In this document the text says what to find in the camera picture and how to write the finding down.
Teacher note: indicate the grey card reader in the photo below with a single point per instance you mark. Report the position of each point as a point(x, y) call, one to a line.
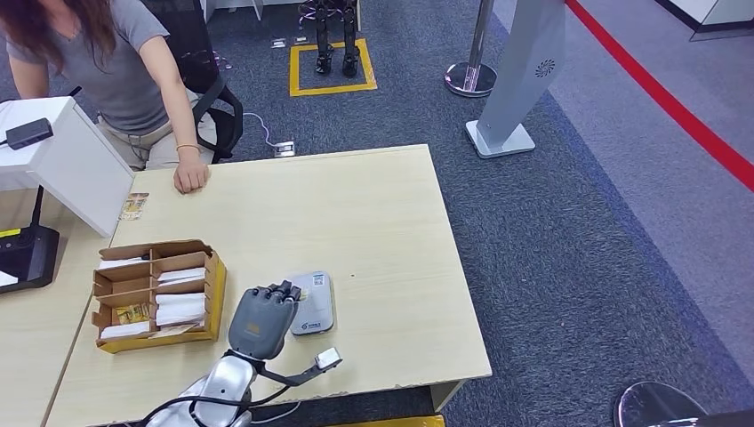
point(318, 312)

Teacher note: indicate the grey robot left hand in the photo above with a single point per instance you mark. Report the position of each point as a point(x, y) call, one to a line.
point(262, 321)

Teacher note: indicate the person's left hand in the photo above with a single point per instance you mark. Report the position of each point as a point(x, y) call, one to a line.
point(191, 172)

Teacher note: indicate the person's left forearm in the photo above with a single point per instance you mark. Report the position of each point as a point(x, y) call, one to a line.
point(181, 118)

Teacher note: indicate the black office chair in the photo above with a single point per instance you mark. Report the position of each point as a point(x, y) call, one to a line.
point(194, 41)

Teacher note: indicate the white cabinet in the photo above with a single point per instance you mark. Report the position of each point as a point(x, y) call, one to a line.
point(718, 15)

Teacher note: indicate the beige card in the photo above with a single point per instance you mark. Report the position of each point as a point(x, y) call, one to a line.
point(174, 331)

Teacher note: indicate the small black device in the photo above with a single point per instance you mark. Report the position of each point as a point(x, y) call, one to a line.
point(29, 134)

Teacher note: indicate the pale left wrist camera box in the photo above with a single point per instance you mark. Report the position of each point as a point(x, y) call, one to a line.
point(327, 358)

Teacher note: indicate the white desk leg panel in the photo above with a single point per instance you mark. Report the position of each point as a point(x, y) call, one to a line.
point(447, 396)

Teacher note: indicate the person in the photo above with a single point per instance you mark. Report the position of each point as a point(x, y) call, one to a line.
point(118, 76)

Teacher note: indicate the small metal floor plate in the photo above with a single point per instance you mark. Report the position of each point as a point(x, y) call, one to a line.
point(301, 40)
point(278, 43)

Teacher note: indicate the red floor tape line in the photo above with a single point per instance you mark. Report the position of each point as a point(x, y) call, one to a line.
point(665, 100)

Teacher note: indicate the grey kiosk stand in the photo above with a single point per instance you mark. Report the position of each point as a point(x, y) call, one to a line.
point(524, 65)

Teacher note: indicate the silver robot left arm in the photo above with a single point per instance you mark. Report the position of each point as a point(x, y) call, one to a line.
point(227, 380)

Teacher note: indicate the yellow floor tape square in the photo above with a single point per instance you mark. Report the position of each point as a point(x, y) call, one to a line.
point(294, 70)

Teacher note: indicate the black humanoid robot legs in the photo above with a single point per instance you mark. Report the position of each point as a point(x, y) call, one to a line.
point(337, 35)

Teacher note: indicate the round chrome base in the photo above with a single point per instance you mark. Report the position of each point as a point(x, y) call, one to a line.
point(654, 406)

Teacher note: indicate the cardboard card organizer box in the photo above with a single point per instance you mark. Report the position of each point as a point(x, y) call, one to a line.
point(215, 294)

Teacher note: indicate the metal floor socket box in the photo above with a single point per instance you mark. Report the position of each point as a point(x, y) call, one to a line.
point(284, 149)

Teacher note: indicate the white key card stack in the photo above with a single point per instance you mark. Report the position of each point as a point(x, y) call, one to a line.
point(179, 309)
point(182, 277)
point(124, 331)
point(121, 263)

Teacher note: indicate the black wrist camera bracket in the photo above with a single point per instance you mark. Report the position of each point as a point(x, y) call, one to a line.
point(288, 378)

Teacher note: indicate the chrome stanchion post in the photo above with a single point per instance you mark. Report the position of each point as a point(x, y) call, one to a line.
point(471, 76)

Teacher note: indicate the white podium box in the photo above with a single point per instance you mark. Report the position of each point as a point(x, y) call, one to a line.
point(76, 165)

